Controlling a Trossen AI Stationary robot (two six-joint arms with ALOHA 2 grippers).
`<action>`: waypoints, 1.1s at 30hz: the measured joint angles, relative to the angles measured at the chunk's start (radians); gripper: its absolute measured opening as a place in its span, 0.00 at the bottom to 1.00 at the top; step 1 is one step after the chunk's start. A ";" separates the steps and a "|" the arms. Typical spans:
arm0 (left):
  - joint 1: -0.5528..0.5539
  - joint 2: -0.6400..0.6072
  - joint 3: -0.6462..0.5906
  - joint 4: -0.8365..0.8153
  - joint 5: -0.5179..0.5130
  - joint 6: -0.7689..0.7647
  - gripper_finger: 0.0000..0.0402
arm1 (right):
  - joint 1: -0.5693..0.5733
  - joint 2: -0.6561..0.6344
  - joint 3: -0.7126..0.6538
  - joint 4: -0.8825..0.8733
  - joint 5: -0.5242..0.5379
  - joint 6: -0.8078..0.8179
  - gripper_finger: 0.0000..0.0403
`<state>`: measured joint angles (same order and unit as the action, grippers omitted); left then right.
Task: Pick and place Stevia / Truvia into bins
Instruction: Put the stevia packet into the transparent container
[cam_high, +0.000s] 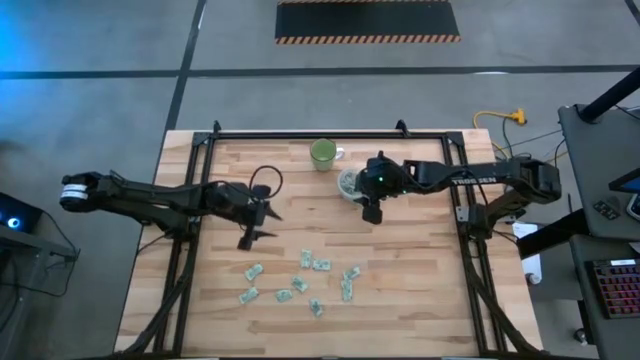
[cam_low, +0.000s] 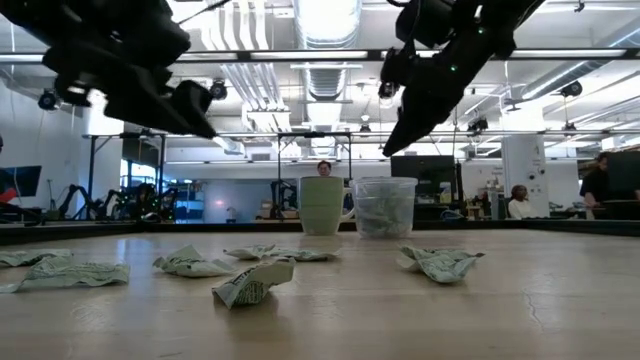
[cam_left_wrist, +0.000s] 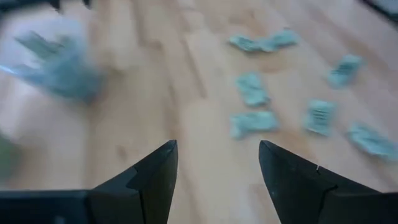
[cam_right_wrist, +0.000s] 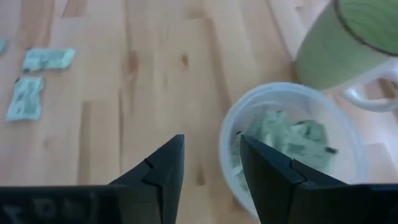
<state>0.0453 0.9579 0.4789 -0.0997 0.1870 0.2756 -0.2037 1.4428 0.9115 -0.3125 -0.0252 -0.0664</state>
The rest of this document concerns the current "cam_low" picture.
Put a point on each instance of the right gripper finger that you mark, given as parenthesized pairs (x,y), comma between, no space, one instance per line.
(432,112)
(407,115)

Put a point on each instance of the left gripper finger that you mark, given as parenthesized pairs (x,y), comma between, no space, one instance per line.
(185,112)
(140,112)

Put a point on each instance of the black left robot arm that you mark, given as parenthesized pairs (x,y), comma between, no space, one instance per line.
(15,12)

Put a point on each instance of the black ceiling spotlight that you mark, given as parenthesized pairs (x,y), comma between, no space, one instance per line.
(571,89)
(47,100)
(477,125)
(220,91)

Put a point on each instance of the black computer monitor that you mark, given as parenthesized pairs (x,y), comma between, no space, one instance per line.
(625,170)
(420,175)

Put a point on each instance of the clear plastic container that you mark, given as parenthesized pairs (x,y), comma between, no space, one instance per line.
(385,195)

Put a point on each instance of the person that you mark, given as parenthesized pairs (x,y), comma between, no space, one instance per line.
(596,185)
(521,205)
(324,167)

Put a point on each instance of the green ceramic mug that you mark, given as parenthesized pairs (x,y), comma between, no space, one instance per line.
(320,205)

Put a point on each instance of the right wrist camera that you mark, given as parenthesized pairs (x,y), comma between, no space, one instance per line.
(425,22)

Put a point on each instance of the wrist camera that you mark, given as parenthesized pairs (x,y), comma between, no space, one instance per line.
(150,35)
(425,22)

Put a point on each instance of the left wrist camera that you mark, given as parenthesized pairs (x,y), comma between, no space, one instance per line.
(150,35)

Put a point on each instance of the black background station frame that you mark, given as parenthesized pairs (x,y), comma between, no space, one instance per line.
(315,135)
(92,175)

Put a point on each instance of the silver ceiling air duct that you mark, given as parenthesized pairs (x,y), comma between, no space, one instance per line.
(327,30)

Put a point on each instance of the black table frame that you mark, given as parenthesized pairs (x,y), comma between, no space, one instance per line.
(100,231)

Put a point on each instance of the dark blue wall screen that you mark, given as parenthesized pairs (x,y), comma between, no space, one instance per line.
(22,180)

